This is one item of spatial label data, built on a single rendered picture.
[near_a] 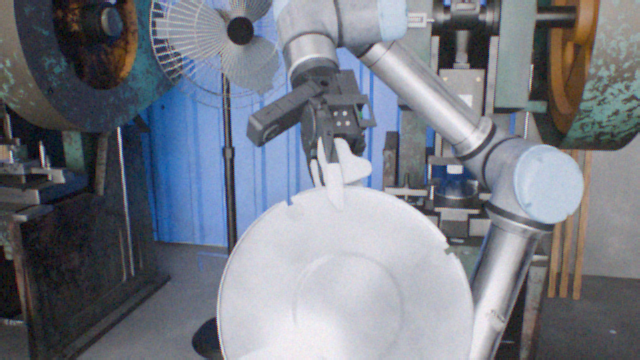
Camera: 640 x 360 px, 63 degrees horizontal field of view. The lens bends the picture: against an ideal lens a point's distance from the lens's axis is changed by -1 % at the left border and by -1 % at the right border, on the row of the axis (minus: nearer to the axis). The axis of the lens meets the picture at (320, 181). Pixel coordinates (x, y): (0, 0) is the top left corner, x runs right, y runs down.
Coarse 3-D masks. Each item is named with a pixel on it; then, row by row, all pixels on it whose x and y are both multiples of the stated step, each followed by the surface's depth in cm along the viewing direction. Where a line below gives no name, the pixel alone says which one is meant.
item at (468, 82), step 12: (444, 72) 165; (456, 72) 164; (468, 72) 163; (480, 72) 162; (456, 84) 165; (468, 84) 164; (480, 84) 163; (468, 96) 165; (480, 96) 164; (480, 108) 165; (444, 144) 166; (444, 156) 168
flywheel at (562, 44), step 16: (560, 0) 186; (576, 0) 158; (592, 0) 152; (576, 16) 157; (592, 16) 152; (560, 32) 188; (576, 32) 157; (592, 32) 152; (560, 48) 188; (576, 48) 168; (592, 48) 154; (560, 64) 187; (576, 64) 168; (560, 80) 185; (576, 80) 167; (560, 96) 180; (576, 96) 166; (560, 112) 171; (560, 128) 170
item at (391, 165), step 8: (392, 136) 214; (400, 136) 231; (392, 144) 211; (384, 152) 209; (392, 152) 209; (384, 160) 209; (392, 160) 209; (384, 168) 209; (392, 168) 208; (384, 176) 209; (392, 176) 208; (384, 184) 209; (392, 184) 208
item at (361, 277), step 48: (240, 240) 59; (288, 240) 61; (336, 240) 61; (384, 240) 62; (432, 240) 63; (240, 288) 58; (288, 288) 59; (336, 288) 59; (384, 288) 60; (432, 288) 61; (240, 336) 56; (288, 336) 57; (336, 336) 57; (384, 336) 58; (432, 336) 59
